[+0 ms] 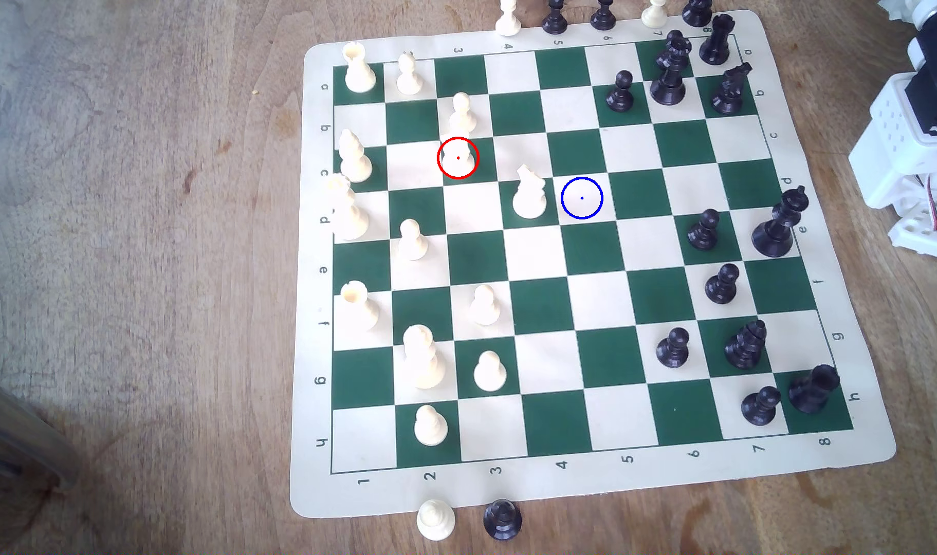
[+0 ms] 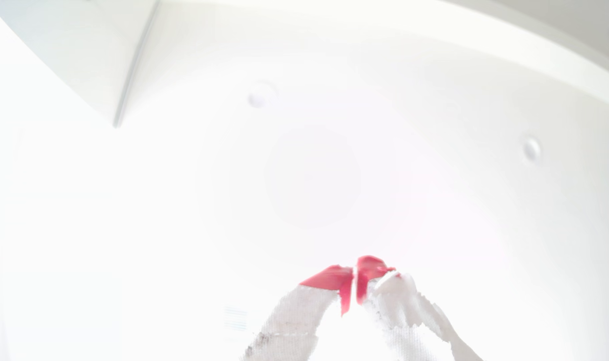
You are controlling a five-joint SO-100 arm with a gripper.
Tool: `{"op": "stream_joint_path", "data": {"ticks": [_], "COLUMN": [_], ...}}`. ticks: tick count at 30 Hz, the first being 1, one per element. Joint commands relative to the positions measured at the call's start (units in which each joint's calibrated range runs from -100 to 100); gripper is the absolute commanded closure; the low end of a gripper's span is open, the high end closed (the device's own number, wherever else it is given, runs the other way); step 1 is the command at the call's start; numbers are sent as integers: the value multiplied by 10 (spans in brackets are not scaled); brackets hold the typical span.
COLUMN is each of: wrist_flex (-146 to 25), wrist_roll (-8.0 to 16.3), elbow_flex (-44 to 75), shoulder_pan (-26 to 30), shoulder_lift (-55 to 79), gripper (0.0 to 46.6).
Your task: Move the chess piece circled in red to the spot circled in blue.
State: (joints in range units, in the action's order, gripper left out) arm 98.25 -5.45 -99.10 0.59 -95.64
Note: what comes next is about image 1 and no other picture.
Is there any grey metal object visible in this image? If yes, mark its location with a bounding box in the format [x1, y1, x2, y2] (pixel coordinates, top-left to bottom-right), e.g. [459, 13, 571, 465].
[0, 370, 81, 488]

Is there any green white chess mat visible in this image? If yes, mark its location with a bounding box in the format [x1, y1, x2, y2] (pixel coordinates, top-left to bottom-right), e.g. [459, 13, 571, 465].
[289, 9, 898, 519]

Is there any white chess knight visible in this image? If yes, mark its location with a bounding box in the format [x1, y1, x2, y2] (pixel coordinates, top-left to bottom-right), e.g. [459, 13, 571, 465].
[511, 164, 548, 220]

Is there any white chess pawn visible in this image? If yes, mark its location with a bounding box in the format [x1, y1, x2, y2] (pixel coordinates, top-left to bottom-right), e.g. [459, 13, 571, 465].
[397, 219, 429, 261]
[473, 350, 508, 393]
[441, 137, 477, 177]
[413, 405, 448, 447]
[416, 499, 456, 541]
[447, 91, 477, 138]
[469, 284, 502, 326]

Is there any white chess bishop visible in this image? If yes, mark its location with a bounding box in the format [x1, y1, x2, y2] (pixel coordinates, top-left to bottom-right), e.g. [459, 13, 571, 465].
[338, 128, 374, 183]

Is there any black chess queen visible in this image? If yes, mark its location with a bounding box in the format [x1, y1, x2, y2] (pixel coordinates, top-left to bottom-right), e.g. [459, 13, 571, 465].
[650, 62, 687, 106]

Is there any black chess rook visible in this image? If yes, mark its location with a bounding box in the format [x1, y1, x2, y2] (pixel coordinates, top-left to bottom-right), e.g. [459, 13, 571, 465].
[788, 364, 841, 415]
[699, 14, 736, 66]

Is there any black chess king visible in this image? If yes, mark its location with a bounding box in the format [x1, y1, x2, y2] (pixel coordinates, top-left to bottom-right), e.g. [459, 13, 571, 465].
[751, 185, 811, 259]

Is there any black chess knight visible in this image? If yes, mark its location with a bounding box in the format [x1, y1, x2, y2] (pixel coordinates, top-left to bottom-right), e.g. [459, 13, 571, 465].
[710, 62, 753, 117]
[724, 319, 768, 370]

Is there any white chess king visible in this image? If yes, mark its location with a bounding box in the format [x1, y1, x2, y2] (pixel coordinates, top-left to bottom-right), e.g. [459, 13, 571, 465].
[402, 324, 447, 390]

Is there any white chess queen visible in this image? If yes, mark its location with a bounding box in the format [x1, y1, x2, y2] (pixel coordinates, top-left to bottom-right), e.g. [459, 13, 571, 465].
[326, 173, 371, 242]

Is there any white perforated base plate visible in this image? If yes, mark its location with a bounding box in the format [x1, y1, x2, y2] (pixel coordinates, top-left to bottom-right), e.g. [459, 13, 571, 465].
[888, 202, 937, 265]

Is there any white pawn a2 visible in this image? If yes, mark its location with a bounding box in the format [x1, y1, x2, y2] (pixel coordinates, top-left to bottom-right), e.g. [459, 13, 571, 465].
[396, 51, 425, 97]

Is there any white chess rook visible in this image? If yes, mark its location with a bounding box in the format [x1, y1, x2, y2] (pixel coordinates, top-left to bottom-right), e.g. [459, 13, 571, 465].
[340, 281, 380, 331]
[343, 42, 377, 94]

